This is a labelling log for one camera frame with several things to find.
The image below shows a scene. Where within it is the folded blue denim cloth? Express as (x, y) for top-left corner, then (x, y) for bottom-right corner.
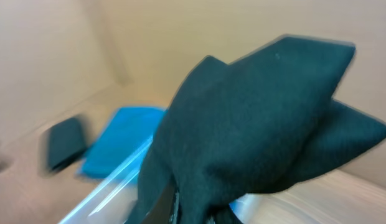
(78, 106), (166, 179)

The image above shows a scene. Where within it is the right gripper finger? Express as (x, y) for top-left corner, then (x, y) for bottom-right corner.
(141, 183), (180, 224)

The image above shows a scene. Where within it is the black cloth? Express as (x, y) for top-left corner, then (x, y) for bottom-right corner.
(127, 35), (386, 223)
(45, 116), (88, 172)

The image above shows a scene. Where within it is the clear plastic storage bin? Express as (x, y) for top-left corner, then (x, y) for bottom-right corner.
(57, 135), (265, 224)

